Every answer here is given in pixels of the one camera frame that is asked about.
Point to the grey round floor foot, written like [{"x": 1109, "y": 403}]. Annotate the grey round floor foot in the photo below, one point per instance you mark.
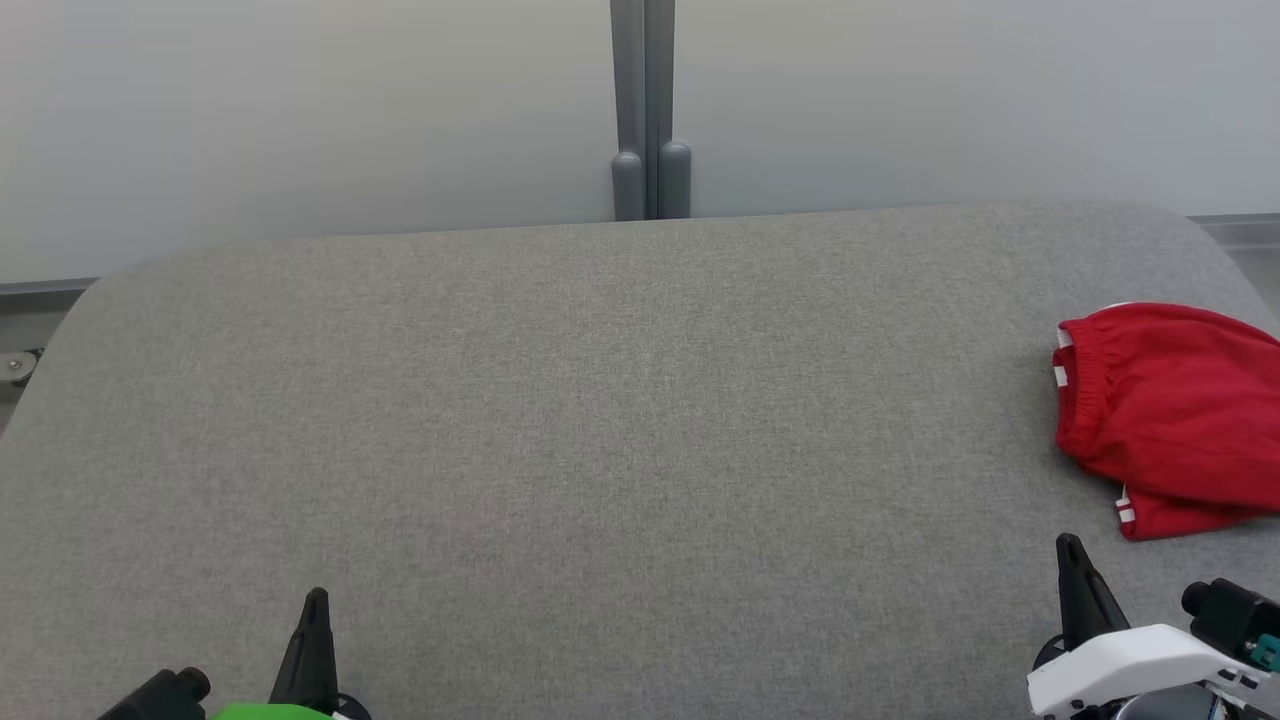
[{"x": 18, "y": 366}]

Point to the red shorts with number 23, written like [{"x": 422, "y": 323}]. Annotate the red shorts with number 23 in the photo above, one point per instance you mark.
[{"x": 1180, "y": 410}]

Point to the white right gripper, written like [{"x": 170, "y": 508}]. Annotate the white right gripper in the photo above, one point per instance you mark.
[{"x": 1120, "y": 660}]

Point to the grey partition post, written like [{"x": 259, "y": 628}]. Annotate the grey partition post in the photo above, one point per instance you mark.
[{"x": 628, "y": 100}]

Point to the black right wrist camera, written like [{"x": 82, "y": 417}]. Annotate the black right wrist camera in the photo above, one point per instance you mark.
[{"x": 1225, "y": 615}]

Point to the grey partition base rail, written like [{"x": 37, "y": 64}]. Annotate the grey partition base rail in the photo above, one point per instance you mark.
[
  {"x": 40, "y": 288},
  {"x": 1245, "y": 230}
]

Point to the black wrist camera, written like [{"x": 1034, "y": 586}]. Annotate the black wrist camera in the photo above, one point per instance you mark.
[
  {"x": 160, "y": 698},
  {"x": 1225, "y": 615}
]

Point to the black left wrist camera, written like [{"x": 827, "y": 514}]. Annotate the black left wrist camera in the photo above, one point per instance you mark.
[{"x": 160, "y": 698}]

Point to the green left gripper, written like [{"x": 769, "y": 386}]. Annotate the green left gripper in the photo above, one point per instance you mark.
[{"x": 270, "y": 714}]

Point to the red jersey with white trim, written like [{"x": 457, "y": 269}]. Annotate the red jersey with white trim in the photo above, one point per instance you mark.
[{"x": 1180, "y": 522}]

